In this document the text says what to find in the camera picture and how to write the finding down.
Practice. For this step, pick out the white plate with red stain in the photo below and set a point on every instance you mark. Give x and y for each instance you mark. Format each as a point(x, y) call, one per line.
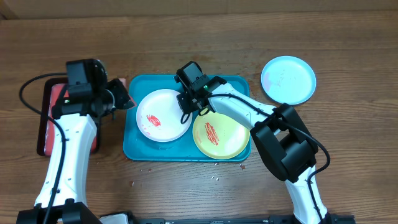
point(160, 118)

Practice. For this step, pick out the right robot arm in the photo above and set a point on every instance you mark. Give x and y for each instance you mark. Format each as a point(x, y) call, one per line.
point(284, 143)

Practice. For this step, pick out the light blue plate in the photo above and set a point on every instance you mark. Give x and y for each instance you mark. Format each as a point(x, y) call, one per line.
point(288, 79)

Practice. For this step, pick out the dark red tray with water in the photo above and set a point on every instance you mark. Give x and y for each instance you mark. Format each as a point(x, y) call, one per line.
point(46, 124)

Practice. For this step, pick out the teal plastic serving tray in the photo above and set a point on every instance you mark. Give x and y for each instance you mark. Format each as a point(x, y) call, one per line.
point(139, 148)

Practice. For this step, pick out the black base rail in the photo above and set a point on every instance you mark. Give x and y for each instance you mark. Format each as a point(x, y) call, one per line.
point(273, 219)

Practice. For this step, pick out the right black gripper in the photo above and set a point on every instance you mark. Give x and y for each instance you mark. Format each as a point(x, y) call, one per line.
point(185, 103)

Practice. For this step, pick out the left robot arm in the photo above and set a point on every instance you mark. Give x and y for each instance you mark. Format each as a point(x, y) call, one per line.
point(63, 195)

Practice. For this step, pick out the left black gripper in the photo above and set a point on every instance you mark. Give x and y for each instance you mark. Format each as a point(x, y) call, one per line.
point(115, 86)

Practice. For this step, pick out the yellow-green plate with red stain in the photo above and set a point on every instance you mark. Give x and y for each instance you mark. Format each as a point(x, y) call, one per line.
point(219, 136)

